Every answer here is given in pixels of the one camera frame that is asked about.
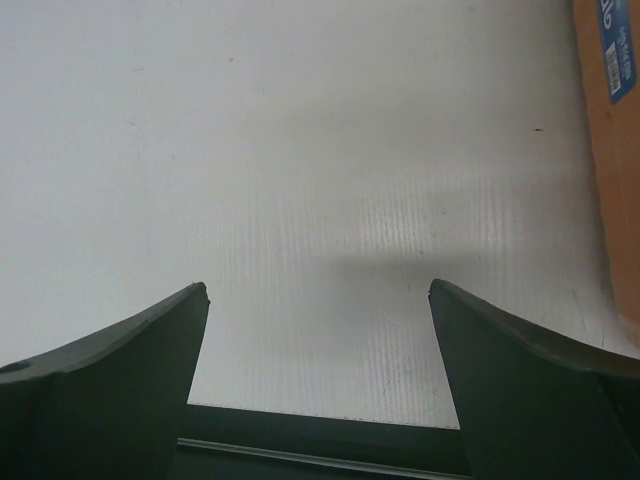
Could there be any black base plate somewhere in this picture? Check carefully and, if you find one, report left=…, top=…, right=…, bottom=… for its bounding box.
left=180, top=404, right=472, bottom=479

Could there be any orange plastic basket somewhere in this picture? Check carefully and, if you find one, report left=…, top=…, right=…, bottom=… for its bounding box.
left=573, top=0, right=639, bottom=346

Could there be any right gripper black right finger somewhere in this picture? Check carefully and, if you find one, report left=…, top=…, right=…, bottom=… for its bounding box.
left=429, top=280, right=639, bottom=479

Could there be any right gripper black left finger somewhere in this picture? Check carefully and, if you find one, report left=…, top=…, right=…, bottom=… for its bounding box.
left=1, top=282, right=210, bottom=479

